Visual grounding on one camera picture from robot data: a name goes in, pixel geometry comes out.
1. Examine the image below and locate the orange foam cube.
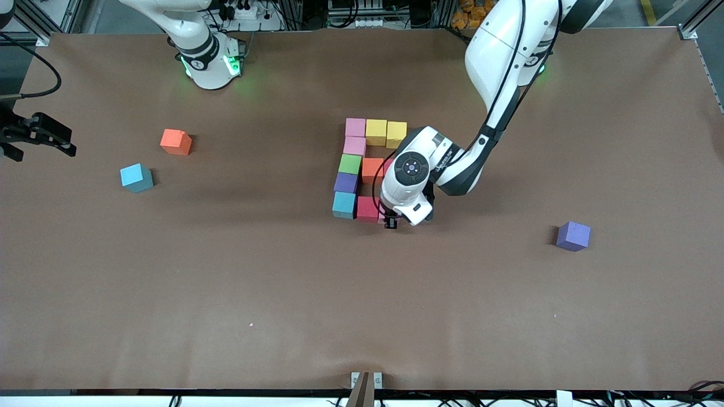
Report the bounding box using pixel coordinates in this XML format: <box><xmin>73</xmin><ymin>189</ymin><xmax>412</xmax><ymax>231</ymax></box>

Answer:
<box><xmin>160</xmin><ymin>129</ymin><xmax>193</xmax><ymax>156</ymax></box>
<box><xmin>361</xmin><ymin>158</ymin><xmax>385</xmax><ymax>185</ymax></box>

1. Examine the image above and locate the cyan foam cube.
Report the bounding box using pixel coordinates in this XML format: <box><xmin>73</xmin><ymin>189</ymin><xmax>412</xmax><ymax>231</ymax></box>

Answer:
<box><xmin>120</xmin><ymin>163</ymin><xmax>154</xmax><ymax>193</ymax></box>
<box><xmin>332</xmin><ymin>192</ymin><xmax>357</xmax><ymax>219</ymax></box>

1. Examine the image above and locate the yellow foam cube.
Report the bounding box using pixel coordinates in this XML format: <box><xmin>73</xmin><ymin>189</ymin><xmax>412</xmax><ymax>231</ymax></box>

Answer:
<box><xmin>386</xmin><ymin>121</ymin><xmax>408</xmax><ymax>150</ymax></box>
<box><xmin>365</xmin><ymin>119</ymin><xmax>388</xmax><ymax>146</ymax></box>

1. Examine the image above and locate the brown table cover sheet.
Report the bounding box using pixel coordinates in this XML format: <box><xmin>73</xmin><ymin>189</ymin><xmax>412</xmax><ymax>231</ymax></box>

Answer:
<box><xmin>0</xmin><ymin>27</ymin><xmax>724</xmax><ymax>392</ymax></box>

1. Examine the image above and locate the bag of orange items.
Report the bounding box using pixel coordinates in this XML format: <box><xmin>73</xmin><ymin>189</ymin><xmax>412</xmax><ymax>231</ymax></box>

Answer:
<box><xmin>451</xmin><ymin>0</ymin><xmax>498</xmax><ymax>30</ymax></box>

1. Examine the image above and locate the white power strip with plugs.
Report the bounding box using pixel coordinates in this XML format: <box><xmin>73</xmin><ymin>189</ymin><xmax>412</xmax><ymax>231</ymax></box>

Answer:
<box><xmin>223</xmin><ymin>0</ymin><xmax>283</xmax><ymax>32</ymax></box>

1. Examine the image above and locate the metal bracket with brown stick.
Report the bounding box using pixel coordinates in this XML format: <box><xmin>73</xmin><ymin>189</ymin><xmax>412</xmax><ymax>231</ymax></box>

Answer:
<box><xmin>346</xmin><ymin>371</ymin><xmax>383</xmax><ymax>407</ymax></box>

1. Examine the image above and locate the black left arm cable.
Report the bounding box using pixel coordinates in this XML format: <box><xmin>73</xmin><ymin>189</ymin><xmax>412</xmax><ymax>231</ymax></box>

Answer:
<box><xmin>370</xmin><ymin>0</ymin><xmax>563</xmax><ymax>218</ymax></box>

